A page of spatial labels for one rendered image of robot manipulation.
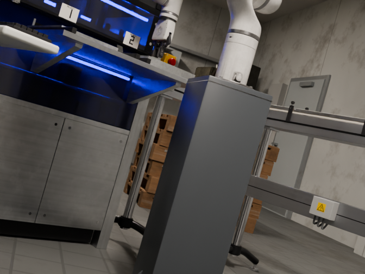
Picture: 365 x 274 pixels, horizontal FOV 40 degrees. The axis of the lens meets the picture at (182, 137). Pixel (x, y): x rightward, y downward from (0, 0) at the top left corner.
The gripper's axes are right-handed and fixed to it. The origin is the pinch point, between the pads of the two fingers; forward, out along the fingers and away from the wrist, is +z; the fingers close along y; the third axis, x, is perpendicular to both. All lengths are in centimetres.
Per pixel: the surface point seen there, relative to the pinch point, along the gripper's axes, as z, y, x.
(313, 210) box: 51, 45, 83
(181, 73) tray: 7.9, 19.4, 1.1
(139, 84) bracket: 15.3, -10.5, 2.0
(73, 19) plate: -2.4, -17.4, -35.9
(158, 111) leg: 23, -33, 33
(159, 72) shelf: 11.5, 22.2, -12.1
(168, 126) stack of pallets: 26, -147, 132
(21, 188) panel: 74, -18, -37
